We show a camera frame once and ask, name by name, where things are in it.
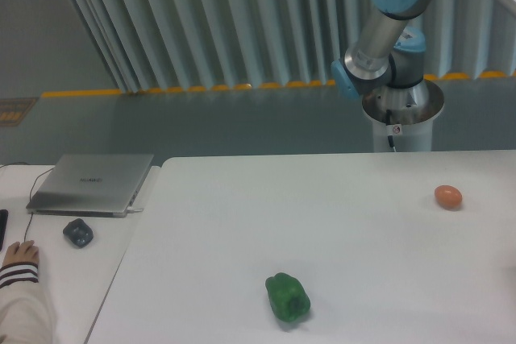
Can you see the person's hand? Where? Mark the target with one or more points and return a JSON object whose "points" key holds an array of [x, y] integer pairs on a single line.
{"points": [[22, 253]]}

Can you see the brown egg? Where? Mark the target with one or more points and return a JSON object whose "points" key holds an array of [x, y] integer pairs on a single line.
{"points": [[448, 196]]}

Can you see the white striped sleeve forearm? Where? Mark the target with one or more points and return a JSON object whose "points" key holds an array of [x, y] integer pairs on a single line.
{"points": [[25, 312]]}

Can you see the green bell pepper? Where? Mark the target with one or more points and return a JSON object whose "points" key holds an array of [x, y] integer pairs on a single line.
{"points": [[287, 298]]}

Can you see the black phone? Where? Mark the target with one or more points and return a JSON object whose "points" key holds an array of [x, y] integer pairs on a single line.
{"points": [[4, 214]]}

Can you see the dark grey small tray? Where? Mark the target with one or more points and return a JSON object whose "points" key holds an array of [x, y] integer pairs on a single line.
{"points": [[78, 233]]}

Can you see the silver closed laptop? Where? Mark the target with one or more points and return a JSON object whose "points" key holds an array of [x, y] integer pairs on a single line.
{"points": [[92, 185]]}

